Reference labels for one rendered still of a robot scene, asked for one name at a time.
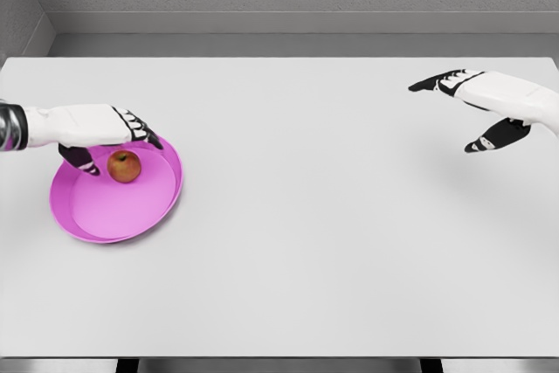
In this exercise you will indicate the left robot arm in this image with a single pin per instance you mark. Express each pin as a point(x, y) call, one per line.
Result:
point(26, 127)

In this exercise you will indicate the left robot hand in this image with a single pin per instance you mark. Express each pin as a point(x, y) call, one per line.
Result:
point(94, 126)

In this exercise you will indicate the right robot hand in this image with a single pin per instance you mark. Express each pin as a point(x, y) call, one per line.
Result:
point(493, 91)

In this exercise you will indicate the red-green apple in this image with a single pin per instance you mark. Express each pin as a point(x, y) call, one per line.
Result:
point(124, 166)

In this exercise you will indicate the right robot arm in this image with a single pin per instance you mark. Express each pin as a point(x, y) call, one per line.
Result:
point(550, 108)

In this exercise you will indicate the pink round plate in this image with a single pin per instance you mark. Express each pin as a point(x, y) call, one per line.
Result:
point(118, 202)

